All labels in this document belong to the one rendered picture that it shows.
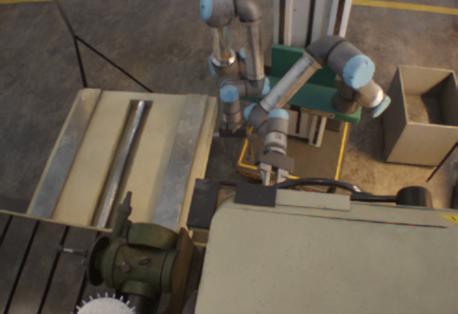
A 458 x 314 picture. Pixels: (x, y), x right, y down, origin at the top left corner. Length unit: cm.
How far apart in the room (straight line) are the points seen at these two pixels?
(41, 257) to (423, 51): 353
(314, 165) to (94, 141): 140
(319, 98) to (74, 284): 144
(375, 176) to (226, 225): 235
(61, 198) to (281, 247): 175
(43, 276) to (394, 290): 144
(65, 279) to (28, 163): 190
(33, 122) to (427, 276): 345
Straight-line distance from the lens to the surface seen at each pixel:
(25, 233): 186
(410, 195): 76
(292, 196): 65
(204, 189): 65
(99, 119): 240
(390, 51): 377
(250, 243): 60
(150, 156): 213
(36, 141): 354
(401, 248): 63
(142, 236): 128
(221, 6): 148
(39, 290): 174
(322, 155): 251
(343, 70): 134
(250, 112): 145
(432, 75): 295
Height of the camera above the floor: 246
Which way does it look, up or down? 58 degrees down
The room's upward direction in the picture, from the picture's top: 9 degrees counter-clockwise
